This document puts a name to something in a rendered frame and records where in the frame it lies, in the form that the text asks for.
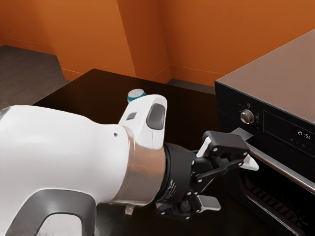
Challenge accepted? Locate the black oven with steel top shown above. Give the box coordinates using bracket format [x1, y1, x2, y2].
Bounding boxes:
[214, 29, 315, 236]

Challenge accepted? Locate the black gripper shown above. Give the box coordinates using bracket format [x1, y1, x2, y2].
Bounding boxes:
[155, 130, 260, 220]

